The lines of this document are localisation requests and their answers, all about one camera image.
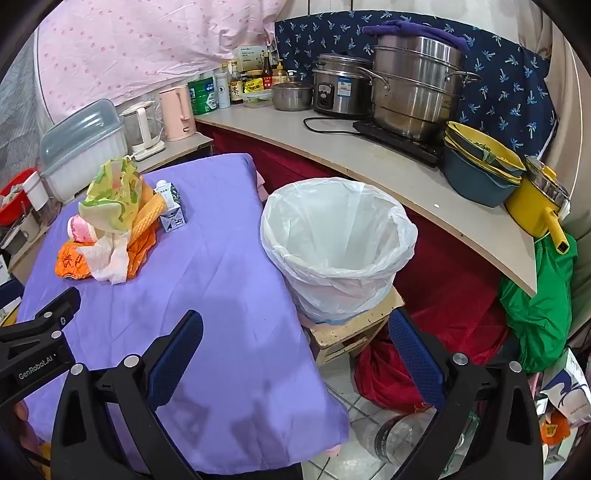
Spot green white milk carton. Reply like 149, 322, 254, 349
154, 180, 188, 232

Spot red curtain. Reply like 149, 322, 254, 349
198, 121, 511, 366

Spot black induction cooker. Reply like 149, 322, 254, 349
353, 119, 445, 168

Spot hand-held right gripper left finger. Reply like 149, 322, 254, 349
50, 310, 206, 480

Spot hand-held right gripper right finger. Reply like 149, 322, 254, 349
388, 308, 544, 480

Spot yellow pot with handle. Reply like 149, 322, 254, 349
503, 157, 571, 255

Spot white slim bottle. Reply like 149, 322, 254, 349
215, 65, 232, 110

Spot stacked yellow and blue bowls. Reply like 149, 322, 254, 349
444, 121, 527, 184

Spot dark sauce bottle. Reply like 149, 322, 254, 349
229, 62, 245, 105

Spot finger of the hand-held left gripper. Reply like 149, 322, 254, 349
25, 286, 82, 334

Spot pink paper cup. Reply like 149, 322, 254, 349
67, 216, 99, 244

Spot clear food container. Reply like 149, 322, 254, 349
242, 90, 273, 110

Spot pink dotted sheet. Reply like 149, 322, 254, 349
37, 0, 291, 121

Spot yellow knitted cloth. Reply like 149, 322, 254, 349
130, 194, 167, 241

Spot blue basin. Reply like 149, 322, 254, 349
442, 147, 523, 208

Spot red basin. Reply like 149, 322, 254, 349
0, 168, 38, 227

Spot white dish rack with lid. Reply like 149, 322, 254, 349
39, 99, 130, 205

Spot beige curtain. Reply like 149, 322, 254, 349
540, 14, 591, 195

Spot green white carton box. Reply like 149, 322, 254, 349
233, 45, 271, 71

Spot white plastic bag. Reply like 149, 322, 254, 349
260, 177, 419, 325

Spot red plastic bag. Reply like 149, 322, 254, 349
354, 340, 447, 412

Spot green yellow plastic bag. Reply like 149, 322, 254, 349
78, 158, 145, 234

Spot large steel steamer pot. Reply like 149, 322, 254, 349
357, 34, 482, 142

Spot purple table cloth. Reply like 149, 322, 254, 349
16, 154, 350, 474

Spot black power cable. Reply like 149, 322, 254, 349
303, 116, 370, 137

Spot green tin can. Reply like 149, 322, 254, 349
188, 76, 218, 116

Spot white printed bag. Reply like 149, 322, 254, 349
537, 348, 587, 431

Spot white crumpled tissue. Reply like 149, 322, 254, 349
89, 232, 133, 285

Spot wooden stool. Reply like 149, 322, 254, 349
302, 288, 405, 366

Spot steel rice cooker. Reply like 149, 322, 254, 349
312, 53, 376, 117

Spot pink kettle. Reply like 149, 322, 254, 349
159, 84, 194, 143

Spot clear plastic bottle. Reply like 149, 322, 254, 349
364, 410, 468, 468

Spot blue patterned cloth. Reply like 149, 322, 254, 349
273, 14, 560, 161

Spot small steel pot with lid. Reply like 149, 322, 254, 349
271, 71, 315, 112

